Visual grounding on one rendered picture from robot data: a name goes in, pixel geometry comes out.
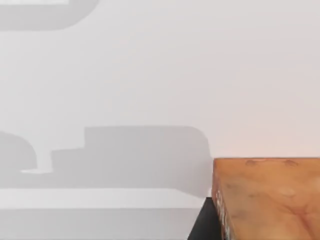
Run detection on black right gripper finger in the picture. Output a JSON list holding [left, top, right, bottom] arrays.
[[186, 196, 226, 240]]

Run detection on orange book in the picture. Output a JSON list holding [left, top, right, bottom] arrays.
[[211, 156, 320, 240]]

